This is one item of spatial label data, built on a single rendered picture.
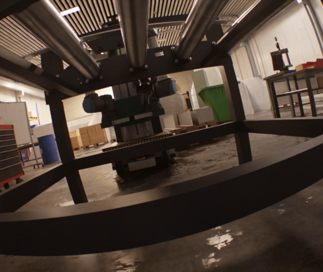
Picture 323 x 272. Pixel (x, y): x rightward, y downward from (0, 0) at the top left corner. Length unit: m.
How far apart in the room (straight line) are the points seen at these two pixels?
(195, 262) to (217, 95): 3.21
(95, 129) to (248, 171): 9.12
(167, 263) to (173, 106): 4.01
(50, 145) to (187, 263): 6.01
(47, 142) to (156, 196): 6.14
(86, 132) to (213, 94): 7.03
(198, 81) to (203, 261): 4.52
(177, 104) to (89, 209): 4.22
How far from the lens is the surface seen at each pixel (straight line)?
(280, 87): 7.61
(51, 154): 6.38
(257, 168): 0.33
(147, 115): 1.89
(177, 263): 0.67
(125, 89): 2.19
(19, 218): 0.39
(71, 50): 0.82
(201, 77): 4.87
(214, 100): 3.59
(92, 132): 9.37
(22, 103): 6.05
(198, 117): 2.92
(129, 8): 0.63
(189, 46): 1.06
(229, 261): 0.63
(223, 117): 3.68
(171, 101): 4.45
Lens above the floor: 0.45
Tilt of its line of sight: 4 degrees down
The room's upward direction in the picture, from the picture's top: 13 degrees counter-clockwise
